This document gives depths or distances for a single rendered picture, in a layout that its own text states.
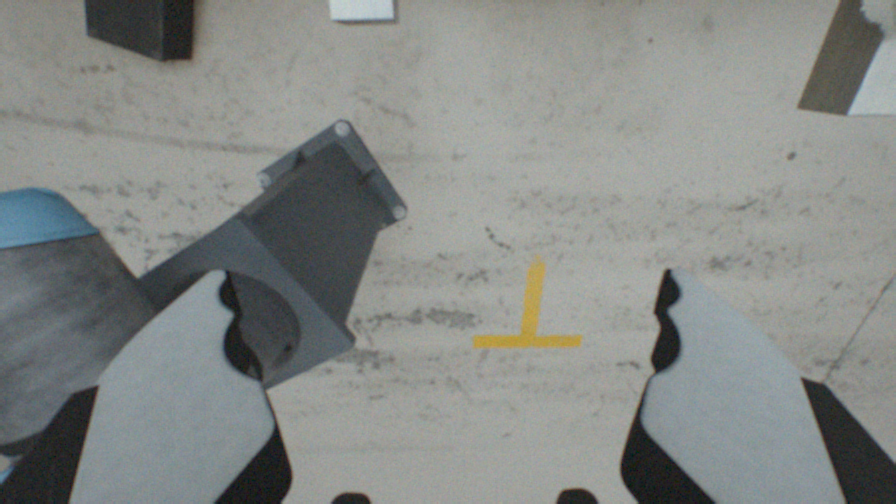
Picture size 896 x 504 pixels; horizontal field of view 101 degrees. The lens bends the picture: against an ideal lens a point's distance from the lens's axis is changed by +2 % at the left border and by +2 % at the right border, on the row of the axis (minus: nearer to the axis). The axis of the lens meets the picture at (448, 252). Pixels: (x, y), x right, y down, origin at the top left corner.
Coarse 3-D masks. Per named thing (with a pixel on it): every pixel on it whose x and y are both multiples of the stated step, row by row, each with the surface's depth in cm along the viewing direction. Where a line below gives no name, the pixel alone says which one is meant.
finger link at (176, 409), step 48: (192, 288) 10; (144, 336) 8; (192, 336) 8; (240, 336) 9; (96, 384) 7; (144, 384) 7; (192, 384) 7; (240, 384) 7; (96, 432) 6; (144, 432) 6; (192, 432) 6; (240, 432) 6; (96, 480) 5; (144, 480) 5; (192, 480) 5; (240, 480) 5; (288, 480) 7
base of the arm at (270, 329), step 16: (208, 272) 51; (176, 288) 50; (240, 288) 50; (256, 288) 51; (272, 288) 53; (240, 304) 48; (256, 304) 50; (272, 304) 51; (288, 304) 54; (240, 320) 47; (256, 320) 49; (272, 320) 50; (288, 320) 53; (256, 336) 48; (272, 336) 50; (288, 336) 53; (256, 352) 48; (272, 352) 50; (288, 352) 55; (256, 368) 47; (272, 368) 51
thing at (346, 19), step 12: (336, 0) 17; (348, 0) 17; (360, 0) 17; (372, 0) 17; (384, 0) 17; (396, 0) 19; (336, 12) 17; (348, 12) 17; (360, 12) 17; (372, 12) 17; (384, 12) 17; (396, 12) 19; (348, 24) 19; (360, 24) 20; (372, 24) 20; (384, 24) 20; (396, 24) 20
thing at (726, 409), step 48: (672, 288) 10; (672, 336) 8; (720, 336) 8; (672, 384) 7; (720, 384) 7; (768, 384) 7; (672, 432) 6; (720, 432) 6; (768, 432) 6; (816, 432) 6; (624, 480) 7; (672, 480) 6; (720, 480) 5; (768, 480) 5; (816, 480) 5
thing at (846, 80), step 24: (840, 0) 18; (840, 24) 18; (864, 24) 17; (840, 48) 18; (864, 48) 17; (888, 48) 17; (816, 72) 20; (840, 72) 18; (864, 72) 17; (888, 72) 17; (816, 96) 20; (840, 96) 18; (864, 96) 18; (888, 96) 18
